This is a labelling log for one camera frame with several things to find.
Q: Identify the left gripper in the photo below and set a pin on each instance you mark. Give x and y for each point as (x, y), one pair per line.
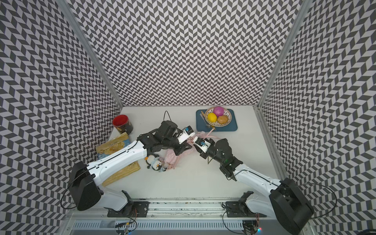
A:
(182, 148)

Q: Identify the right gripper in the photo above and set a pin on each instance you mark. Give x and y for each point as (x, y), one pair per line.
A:
(203, 155)

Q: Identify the penguin plush keychain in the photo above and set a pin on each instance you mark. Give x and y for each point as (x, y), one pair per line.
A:
(156, 163)

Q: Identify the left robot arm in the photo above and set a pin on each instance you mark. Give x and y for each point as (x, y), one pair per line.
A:
(86, 180)

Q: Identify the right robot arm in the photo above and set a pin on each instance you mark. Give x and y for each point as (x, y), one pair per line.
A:
(279, 199)

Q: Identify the chips bag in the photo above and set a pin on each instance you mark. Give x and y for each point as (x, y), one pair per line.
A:
(113, 146)

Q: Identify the teal tray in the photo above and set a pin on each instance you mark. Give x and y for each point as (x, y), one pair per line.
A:
(202, 123)

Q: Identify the brown potato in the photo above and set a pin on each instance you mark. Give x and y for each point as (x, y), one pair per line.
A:
(222, 119)

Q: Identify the yellow lemon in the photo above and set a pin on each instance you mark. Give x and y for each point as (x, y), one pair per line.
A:
(212, 117)

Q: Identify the patterned bowl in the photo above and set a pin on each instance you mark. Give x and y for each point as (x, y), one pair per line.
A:
(228, 113)

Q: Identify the purple fruit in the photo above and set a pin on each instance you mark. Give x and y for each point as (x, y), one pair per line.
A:
(218, 111)

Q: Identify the red black cup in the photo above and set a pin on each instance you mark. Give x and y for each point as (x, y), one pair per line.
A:
(123, 124)

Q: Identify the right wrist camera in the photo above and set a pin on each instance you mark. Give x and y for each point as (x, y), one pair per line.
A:
(201, 143)

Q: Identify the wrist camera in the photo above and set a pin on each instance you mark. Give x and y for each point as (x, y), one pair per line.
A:
(201, 143)
(186, 133)

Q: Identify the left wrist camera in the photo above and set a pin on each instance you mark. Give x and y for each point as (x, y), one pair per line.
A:
(186, 133)

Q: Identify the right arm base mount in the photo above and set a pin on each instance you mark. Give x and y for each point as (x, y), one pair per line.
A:
(239, 208)

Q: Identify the aluminium front rail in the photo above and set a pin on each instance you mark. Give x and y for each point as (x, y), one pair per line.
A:
(182, 208)

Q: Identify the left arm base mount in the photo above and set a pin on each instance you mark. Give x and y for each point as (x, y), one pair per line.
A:
(131, 209)

